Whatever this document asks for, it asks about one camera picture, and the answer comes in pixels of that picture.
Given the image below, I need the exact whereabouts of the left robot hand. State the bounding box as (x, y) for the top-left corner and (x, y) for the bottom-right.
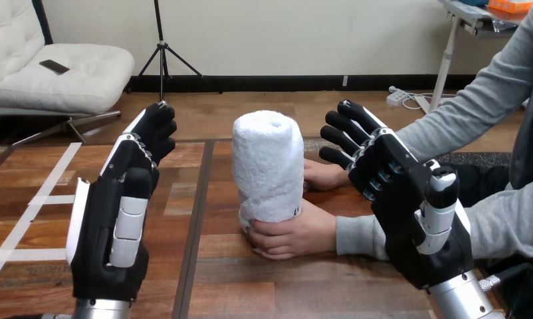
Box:
(65, 100), (178, 304)

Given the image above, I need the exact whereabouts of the person's hand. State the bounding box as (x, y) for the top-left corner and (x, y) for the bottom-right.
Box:
(248, 199), (339, 261)
(302, 158), (352, 193)

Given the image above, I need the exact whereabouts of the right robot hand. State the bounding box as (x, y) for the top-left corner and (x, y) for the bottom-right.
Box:
(318, 99), (475, 292)

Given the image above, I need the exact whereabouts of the white towel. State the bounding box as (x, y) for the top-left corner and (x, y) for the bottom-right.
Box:
(231, 109), (305, 233)

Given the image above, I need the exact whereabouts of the person's forearm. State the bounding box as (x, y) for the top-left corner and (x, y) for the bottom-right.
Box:
(395, 46), (533, 163)
(335, 173), (533, 261)

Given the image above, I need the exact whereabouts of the person's body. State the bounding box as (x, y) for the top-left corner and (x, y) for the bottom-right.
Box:
(437, 0), (533, 319)

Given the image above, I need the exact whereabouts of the dark speckled floor mat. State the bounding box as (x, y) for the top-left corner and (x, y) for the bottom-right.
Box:
(436, 151), (512, 167)

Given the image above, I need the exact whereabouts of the white power strip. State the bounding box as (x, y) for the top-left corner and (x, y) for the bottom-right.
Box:
(385, 87), (407, 107)

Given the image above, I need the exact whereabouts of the white desk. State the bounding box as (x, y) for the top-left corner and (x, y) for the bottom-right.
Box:
(413, 0), (533, 114)

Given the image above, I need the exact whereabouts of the white cushioned chair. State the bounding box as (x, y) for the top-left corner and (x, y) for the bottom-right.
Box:
(0, 0), (136, 147)

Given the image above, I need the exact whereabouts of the black phone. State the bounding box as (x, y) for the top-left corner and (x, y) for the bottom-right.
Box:
(39, 58), (71, 76)

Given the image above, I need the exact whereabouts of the black tripod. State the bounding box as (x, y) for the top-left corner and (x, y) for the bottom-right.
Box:
(124, 0), (224, 103)

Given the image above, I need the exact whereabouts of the foil sheet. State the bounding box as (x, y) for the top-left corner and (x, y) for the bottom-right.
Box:
(490, 17), (522, 35)

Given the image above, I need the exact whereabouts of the orange thing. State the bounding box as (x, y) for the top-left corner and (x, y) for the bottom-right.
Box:
(487, 0), (533, 13)

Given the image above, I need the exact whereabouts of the tangle of cables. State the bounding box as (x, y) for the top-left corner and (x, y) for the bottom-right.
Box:
(400, 90), (457, 112)

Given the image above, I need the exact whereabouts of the black cable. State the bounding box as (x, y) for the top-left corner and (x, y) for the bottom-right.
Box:
(495, 263), (533, 319)

